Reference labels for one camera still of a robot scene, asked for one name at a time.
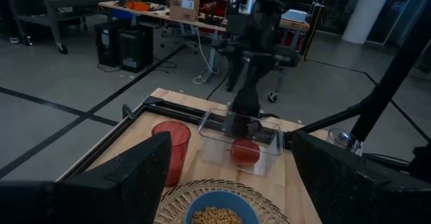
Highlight white box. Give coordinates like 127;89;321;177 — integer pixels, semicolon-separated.
281;8;308;24

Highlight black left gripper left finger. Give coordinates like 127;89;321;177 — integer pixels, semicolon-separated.
55;132;173;224

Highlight clear glass cup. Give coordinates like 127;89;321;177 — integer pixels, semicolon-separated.
326;127;364;156

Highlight cereal rings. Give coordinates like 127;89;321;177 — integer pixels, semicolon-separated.
191;206;243;224

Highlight white floor cable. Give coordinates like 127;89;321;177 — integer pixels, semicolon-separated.
192;28;220;85

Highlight orange tool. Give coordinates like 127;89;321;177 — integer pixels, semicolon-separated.
126;0;152;12

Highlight long wooden workbench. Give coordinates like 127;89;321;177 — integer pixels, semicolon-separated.
98;0;310;83

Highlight clear plastic container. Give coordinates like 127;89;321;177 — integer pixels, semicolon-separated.
197;108;286;177

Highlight round woven straw placemat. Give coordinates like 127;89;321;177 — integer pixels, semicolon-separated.
153;178;292;224

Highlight cardboard box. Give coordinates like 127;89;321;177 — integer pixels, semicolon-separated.
168;0;200;22

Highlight red apple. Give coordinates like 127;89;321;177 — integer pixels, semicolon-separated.
230;139;261;167

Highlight black computer tower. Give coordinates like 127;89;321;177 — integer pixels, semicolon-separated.
117;25;154;73
94;20;122;67

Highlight black metal clamp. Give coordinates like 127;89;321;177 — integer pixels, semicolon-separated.
121;103;135;120

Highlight grey rolling workbench cart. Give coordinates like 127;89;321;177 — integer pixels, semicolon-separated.
5;0;112;55

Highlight blue bowl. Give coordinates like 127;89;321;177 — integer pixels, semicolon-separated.
184;190;261;224

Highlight black diagonal frame strut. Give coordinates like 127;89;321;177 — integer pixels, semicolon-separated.
286;7;431;143

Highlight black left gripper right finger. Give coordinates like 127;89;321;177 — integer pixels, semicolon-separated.
291;130;405;224

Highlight blue storage bin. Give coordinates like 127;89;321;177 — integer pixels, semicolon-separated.
112;8;139;20

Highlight white round pillar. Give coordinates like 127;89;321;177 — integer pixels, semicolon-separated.
341;0;397;45

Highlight red plastic tumbler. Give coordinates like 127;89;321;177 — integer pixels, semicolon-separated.
151;120;192;188

